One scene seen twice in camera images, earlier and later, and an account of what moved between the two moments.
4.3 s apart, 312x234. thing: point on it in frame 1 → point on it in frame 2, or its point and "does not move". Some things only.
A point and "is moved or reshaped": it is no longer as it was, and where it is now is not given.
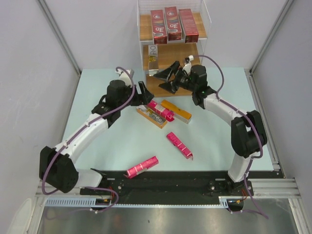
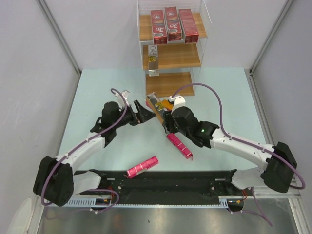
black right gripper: [171, 87] → [167, 123]
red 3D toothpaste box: [159, 27] does not move
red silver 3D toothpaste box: [174, 29] does not move
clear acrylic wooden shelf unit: [169, 31] does not move
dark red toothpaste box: [189, 25] does not move
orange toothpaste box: [153, 60] does not move
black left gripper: [142, 99] → [148, 114]
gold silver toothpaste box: [151, 116] is moved or reshaped
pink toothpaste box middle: [176, 142] does not move
